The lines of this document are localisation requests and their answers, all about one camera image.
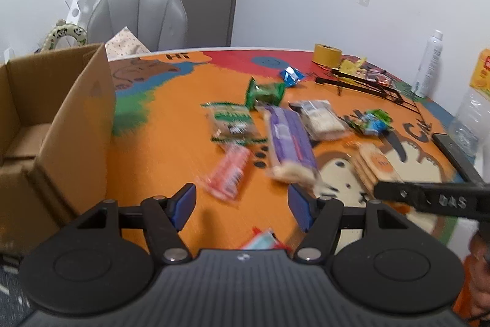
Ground green and white cracker packet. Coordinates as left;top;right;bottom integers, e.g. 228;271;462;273
201;101;267;144

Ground yellow carton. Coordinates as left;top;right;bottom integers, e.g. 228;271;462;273
469;48;490;100

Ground purple biscuit packet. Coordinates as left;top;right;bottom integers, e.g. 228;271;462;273
263;105;321;186

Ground black metal stand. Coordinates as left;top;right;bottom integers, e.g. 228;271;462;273
315;68;422;114

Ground white spray can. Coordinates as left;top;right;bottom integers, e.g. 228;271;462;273
412;30;444;99

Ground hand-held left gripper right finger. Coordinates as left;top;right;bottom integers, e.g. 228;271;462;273
288;184;413;263

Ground orange cracker packet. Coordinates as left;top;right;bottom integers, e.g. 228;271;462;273
351;143;405;194

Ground brown cardboard box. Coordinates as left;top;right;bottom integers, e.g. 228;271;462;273
0;43;116;256

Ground yellow tape roll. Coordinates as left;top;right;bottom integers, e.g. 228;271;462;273
311;42;343;67

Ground dark green snack packet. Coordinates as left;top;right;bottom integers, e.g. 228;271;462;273
244;76;286;111

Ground person's right hand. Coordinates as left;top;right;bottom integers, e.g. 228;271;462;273
469;232;490;312

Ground yellow snack packet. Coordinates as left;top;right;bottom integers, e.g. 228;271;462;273
338;56;368;77

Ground cream dotted cushion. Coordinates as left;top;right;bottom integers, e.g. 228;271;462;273
105;26;151;62

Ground clear plastic bottle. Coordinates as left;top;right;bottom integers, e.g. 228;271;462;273
447;87;490;156

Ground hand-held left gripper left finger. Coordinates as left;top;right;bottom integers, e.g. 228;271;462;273
73;183;198;264

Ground green and blue snack packet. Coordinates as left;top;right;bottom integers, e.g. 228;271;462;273
351;108;394;136

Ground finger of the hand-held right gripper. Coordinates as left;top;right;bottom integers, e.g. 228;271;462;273
374;179;422;213

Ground clear rice cracker packet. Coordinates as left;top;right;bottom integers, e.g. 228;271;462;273
288;100;348;141

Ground panda print inflatable ring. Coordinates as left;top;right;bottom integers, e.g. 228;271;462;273
40;19;88;52

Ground red and pink snack packet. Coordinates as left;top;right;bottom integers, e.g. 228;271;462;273
196;144;252;202

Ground red and white snack packet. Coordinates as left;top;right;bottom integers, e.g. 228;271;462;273
240;227;292;252

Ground black flat board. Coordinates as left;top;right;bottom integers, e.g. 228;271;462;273
432;133;490;187

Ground colourful printed table mat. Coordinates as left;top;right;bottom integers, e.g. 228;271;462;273
104;47;478;252

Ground grey padded chair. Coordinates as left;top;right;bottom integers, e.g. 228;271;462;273
87;0;189;52

